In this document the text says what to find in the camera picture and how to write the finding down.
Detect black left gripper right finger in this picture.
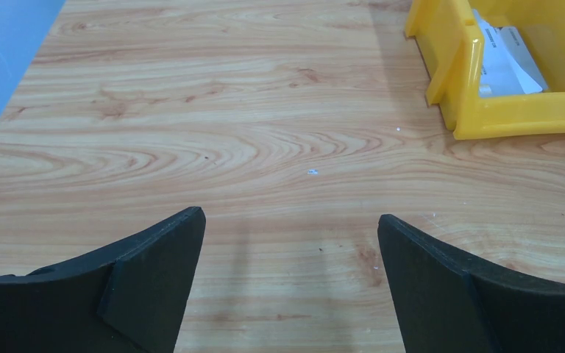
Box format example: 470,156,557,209
377,214,565,352

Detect white cards in left bin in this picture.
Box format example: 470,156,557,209
473,10,549,98

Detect left yellow plastic bin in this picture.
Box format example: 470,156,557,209
405,1,565,140

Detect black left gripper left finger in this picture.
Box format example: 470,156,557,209
0,207,206,352

